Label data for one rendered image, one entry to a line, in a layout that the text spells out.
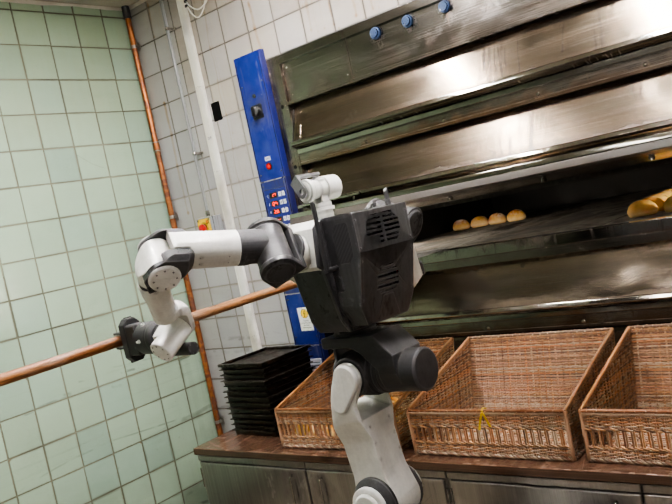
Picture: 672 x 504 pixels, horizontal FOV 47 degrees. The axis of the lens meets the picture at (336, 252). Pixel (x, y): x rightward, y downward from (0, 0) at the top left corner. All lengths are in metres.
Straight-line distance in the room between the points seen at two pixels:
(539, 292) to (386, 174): 0.75
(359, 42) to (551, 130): 0.86
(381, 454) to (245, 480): 1.11
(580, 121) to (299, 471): 1.56
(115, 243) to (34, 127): 0.62
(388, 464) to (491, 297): 0.94
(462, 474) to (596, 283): 0.77
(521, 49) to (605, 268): 0.78
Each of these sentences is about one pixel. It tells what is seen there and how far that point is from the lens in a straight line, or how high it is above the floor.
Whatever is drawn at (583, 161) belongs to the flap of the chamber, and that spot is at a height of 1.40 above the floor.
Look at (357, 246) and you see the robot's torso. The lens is 1.88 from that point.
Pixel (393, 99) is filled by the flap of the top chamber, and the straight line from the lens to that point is 2.98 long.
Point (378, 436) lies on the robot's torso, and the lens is 2.13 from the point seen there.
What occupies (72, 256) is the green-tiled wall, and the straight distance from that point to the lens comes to 3.59.
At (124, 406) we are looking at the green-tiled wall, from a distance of 3.69.
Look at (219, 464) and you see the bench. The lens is 3.23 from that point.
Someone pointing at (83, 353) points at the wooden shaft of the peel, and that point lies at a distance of 2.17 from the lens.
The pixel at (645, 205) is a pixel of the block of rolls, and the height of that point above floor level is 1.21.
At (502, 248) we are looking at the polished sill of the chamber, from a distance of 2.81.
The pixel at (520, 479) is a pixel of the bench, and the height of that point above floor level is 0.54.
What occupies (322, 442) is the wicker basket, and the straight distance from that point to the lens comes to 2.86.
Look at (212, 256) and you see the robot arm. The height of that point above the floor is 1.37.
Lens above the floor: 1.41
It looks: 3 degrees down
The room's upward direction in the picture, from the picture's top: 12 degrees counter-clockwise
